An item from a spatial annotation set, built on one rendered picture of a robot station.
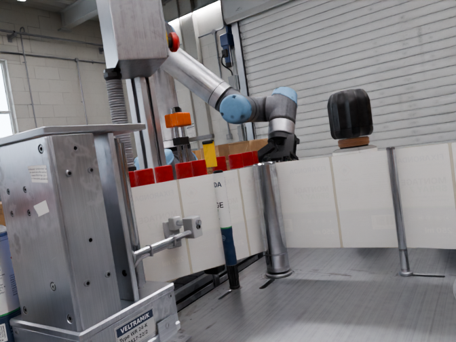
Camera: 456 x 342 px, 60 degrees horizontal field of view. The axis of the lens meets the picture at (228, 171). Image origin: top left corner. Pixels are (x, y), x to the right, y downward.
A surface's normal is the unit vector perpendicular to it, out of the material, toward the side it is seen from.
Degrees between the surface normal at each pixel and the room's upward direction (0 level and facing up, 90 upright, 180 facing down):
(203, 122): 90
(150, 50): 90
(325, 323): 0
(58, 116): 90
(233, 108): 93
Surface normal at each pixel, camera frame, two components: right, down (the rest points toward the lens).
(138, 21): 0.37, 0.00
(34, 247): -0.54, 0.12
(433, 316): -0.14, -0.99
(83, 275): 0.83, -0.09
